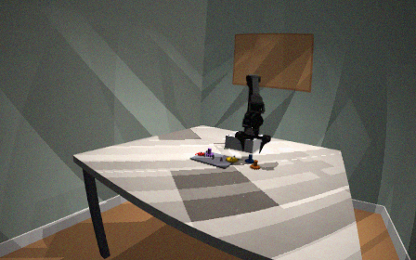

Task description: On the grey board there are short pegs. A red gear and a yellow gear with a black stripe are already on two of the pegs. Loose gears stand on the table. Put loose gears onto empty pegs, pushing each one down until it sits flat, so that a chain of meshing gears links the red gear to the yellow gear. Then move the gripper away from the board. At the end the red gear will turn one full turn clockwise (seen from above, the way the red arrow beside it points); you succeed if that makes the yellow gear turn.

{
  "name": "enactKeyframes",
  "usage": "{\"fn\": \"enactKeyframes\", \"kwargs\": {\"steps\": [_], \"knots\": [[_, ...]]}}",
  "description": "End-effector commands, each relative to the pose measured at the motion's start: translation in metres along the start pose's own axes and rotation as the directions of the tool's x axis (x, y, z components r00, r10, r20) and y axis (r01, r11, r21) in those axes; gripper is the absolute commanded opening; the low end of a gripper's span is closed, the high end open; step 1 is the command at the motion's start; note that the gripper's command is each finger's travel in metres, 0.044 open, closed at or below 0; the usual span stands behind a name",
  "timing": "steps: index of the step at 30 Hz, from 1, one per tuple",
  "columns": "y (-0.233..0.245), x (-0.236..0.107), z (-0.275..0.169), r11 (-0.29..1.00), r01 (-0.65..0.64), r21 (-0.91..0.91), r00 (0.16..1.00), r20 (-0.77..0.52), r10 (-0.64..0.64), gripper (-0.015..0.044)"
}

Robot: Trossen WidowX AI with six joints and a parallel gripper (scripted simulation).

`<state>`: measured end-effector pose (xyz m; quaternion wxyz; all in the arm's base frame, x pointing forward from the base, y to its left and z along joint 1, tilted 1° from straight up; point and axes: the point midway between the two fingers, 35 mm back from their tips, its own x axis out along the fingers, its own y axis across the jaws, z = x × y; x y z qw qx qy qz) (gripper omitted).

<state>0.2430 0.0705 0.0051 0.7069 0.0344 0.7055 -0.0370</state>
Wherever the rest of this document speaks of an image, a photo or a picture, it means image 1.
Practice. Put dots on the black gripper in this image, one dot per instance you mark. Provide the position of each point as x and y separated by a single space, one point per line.
264 138

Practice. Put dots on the brown gear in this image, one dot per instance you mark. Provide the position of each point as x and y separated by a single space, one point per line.
255 166

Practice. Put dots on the dark blue gear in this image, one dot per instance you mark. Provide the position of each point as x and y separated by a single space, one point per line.
250 160

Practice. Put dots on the purple gear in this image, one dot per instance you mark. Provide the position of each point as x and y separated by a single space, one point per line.
209 154

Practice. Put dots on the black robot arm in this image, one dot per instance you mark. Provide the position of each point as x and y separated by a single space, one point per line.
255 104

